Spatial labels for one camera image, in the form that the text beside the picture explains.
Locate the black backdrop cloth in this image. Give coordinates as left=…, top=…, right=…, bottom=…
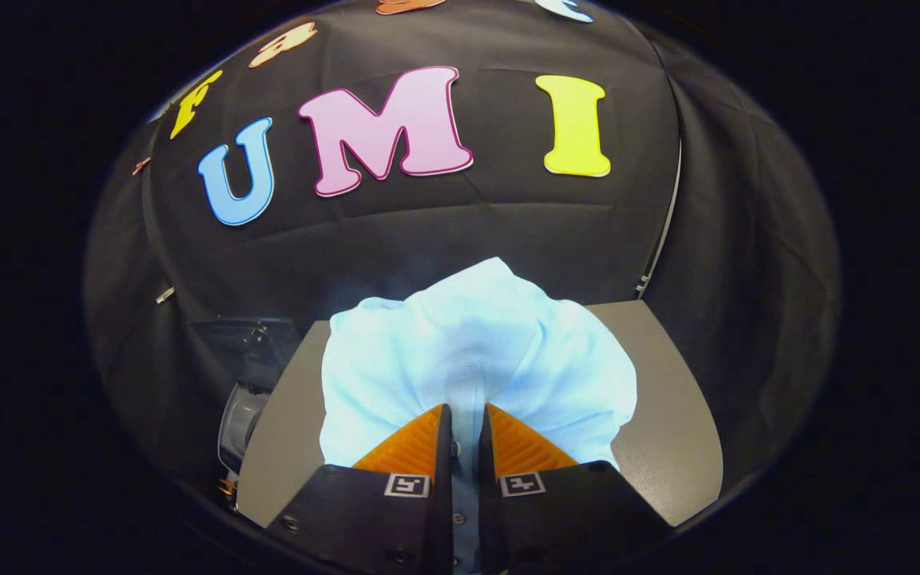
left=83, top=0, right=840, bottom=520

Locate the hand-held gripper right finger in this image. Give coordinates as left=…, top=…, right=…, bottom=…
left=478, top=403, right=675, bottom=575

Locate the grey appliance cabinet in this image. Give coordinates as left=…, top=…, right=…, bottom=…
left=236, top=299, right=724, bottom=528

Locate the light blue polo shirt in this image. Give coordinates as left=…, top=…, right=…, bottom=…
left=320, top=257, right=638, bottom=575

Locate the thin grey cable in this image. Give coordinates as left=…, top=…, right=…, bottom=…
left=636, top=140, right=683, bottom=298

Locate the small grey washing machine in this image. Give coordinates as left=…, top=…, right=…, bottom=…
left=188, top=318, right=303, bottom=512

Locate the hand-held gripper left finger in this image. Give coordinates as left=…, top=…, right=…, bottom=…
left=267, top=404, right=454, bottom=575

